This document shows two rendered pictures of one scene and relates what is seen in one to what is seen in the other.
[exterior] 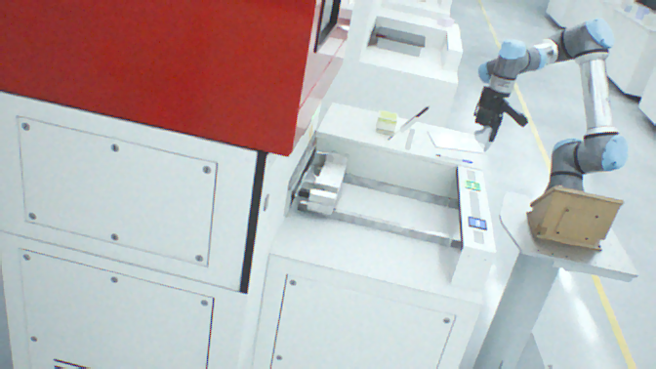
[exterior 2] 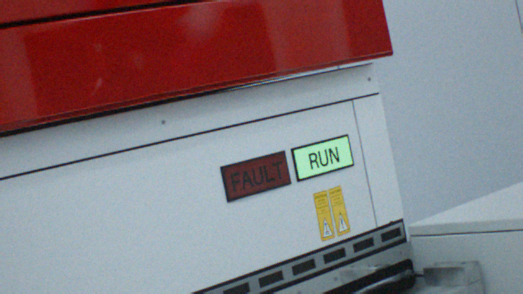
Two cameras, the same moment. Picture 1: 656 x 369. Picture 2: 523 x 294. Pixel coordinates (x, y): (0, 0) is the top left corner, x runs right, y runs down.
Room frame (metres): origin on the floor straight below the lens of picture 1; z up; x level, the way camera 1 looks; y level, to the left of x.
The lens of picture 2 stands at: (0.71, -0.89, 1.21)
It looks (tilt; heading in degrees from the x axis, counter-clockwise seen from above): 3 degrees down; 44
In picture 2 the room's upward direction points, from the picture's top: 11 degrees counter-clockwise
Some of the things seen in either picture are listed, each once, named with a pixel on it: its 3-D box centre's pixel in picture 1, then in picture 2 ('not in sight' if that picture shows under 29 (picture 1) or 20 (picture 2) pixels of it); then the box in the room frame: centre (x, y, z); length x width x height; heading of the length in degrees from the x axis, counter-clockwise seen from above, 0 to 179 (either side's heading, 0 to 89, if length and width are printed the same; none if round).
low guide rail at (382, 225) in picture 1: (373, 222); not in sight; (1.64, -0.14, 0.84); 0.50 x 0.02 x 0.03; 86
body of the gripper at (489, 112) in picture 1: (491, 106); not in sight; (1.80, -0.43, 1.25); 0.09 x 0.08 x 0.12; 87
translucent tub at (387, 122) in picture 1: (387, 122); not in sight; (2.13, -0.14, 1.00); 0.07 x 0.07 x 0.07; 0
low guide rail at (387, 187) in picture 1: (380, 185); not in sight; (1.91, -0.16, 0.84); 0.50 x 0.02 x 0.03; 86
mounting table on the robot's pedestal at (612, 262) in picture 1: (553, 242); not in sight; (1.91, -0.84, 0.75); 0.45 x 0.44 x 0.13; 89
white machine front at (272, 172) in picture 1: (291, 160); (191, 256); (1.59, 0.15, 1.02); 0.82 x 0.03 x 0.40; 176
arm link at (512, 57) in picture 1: (510, 59); not in sight; (1.80, -0.44, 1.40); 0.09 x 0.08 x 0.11; 132
